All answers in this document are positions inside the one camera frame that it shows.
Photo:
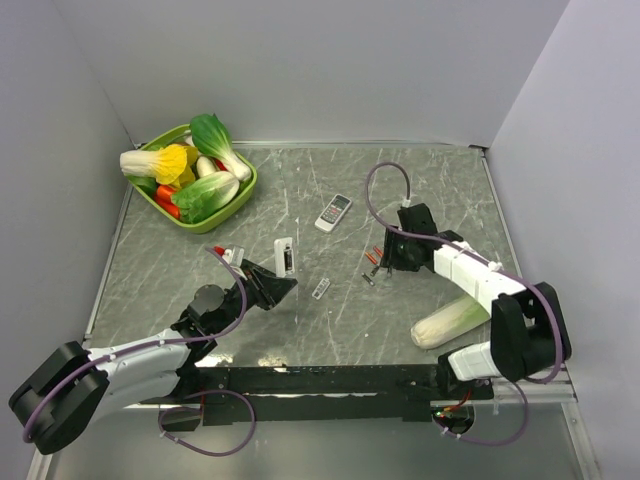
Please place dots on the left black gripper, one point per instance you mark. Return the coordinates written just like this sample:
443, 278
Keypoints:
266, 288

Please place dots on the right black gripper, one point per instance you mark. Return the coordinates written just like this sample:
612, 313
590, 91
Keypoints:
390, 257

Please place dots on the remote battery cover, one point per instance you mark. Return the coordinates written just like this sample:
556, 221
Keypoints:
321, 288

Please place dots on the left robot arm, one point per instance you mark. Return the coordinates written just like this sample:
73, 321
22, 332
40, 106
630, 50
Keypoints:
75, 386

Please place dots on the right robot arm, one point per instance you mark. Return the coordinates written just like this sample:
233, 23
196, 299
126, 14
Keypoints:
528, 336

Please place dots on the grey white remote control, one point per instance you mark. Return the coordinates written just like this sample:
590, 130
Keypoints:
333, 213

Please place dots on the dark battery lowest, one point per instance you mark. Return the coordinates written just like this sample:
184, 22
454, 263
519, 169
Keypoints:
368, 280

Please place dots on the white napa cabbage toy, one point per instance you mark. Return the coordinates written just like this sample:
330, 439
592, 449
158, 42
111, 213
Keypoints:
448, 322

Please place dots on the green plastic basket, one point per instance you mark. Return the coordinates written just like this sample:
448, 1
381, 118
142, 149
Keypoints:
242, 196

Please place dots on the green lettuce cabbage toy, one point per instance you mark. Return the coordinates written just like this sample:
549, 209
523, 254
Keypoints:
201, 199

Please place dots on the black base bar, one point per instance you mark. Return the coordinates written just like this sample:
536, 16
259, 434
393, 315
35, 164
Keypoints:
298, 393

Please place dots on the white radish toy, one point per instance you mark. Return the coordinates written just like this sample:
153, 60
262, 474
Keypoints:
205, 167

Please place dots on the orange carrot toy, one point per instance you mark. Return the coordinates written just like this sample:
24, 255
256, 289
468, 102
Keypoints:
162, 197

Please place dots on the yellow napa cabbage toy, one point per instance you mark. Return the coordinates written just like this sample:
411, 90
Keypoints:
165, 165

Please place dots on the green bok choy toy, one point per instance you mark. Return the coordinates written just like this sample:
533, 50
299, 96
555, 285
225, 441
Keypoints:
211, 138

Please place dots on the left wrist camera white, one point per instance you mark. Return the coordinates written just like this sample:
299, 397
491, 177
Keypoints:
233, 255

